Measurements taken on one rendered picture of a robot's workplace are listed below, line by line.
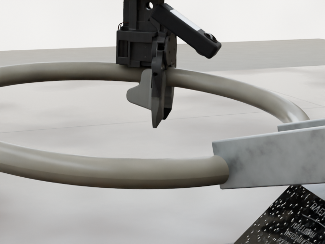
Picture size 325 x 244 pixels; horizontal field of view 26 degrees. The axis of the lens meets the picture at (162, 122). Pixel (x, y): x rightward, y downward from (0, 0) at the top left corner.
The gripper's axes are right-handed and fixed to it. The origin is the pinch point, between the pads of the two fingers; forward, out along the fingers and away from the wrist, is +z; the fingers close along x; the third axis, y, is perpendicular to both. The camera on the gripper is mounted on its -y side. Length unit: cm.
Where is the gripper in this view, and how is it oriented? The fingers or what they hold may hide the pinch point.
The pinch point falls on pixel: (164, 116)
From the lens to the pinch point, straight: 113.3
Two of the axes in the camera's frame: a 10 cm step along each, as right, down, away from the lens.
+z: -0.3, 9.7, 2.5
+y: -9.7, -0.9, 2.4
